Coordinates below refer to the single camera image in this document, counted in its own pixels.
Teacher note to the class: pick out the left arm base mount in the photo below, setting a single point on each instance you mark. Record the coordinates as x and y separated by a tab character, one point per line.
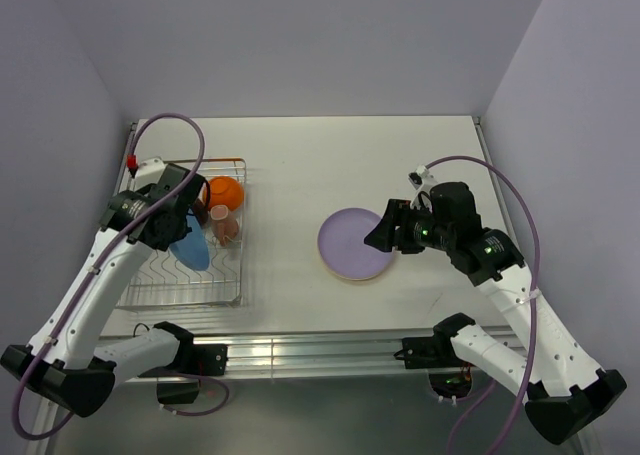
208	364

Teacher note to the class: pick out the purple plate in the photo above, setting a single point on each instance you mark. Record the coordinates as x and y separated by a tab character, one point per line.
354	217

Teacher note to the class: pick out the blue plate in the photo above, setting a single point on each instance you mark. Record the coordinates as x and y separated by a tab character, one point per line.
192	250

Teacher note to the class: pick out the wire dish rack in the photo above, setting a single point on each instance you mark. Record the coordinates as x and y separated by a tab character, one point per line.
162	282

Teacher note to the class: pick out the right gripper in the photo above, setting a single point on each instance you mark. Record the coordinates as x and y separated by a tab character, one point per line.
397	212

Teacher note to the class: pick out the pink mug white inside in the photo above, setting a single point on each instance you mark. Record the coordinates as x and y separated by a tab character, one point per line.
224	224

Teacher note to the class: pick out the brown mug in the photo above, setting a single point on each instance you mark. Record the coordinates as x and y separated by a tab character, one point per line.
200	212

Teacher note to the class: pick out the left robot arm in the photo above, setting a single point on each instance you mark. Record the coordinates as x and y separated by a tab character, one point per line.
81	316

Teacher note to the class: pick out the orange bowl white inside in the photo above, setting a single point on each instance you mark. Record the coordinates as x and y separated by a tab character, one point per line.
223	190

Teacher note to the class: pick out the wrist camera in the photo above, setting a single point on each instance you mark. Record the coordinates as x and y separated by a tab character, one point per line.
143	173
422	182

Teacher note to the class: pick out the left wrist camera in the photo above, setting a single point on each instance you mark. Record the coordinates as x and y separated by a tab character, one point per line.
143	173

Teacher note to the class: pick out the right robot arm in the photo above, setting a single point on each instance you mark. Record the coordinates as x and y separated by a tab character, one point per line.
563	389

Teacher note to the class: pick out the aluminium frame rail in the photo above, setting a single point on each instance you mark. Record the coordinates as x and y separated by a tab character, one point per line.
310	352

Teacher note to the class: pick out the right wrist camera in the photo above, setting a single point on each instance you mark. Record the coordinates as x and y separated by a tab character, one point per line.
422	182

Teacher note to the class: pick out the beige yellow plate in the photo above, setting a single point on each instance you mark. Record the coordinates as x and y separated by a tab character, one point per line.
343	252

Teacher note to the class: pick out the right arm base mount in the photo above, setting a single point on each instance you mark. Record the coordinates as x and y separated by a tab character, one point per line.
449	377

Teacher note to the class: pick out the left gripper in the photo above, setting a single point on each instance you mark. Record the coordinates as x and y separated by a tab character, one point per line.
164	243

